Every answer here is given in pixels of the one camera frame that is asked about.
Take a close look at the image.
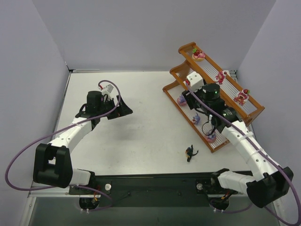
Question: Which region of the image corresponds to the pink bear cake toy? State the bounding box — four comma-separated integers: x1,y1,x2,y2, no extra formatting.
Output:
214,70,228,85

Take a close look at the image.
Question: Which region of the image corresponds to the purple bunny toy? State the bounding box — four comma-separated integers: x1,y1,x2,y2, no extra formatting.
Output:
191,113,201,125

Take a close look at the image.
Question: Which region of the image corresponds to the purple creature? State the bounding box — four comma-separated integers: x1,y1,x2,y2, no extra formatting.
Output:
177,95,187,106

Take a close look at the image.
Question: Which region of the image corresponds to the pink bear strawberry toy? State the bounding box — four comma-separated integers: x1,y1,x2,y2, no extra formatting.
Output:
192,48,206,62

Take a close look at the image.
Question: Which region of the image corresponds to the black dragon toy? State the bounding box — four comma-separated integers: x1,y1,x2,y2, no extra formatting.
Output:
185,145,199,162

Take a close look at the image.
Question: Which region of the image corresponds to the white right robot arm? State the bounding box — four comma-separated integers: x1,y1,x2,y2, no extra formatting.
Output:
182,83,293,208

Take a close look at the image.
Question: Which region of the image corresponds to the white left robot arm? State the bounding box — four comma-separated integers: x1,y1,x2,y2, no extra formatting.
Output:
33,91,133,188

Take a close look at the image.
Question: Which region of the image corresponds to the wooden tiered shelf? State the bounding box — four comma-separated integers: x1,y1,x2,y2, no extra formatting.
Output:
163,42,265,153

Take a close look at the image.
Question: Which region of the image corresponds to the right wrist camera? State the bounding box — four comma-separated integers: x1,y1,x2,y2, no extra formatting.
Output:
185,72,204,92

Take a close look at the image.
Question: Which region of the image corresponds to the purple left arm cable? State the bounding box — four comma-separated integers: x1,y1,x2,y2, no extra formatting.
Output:
4,80,122,211

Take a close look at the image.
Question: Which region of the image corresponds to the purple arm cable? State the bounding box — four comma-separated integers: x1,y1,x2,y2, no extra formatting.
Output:
185,82,301,226
4,80,122,211

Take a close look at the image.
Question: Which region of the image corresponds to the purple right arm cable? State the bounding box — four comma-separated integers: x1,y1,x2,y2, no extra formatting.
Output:
185,82,301,226

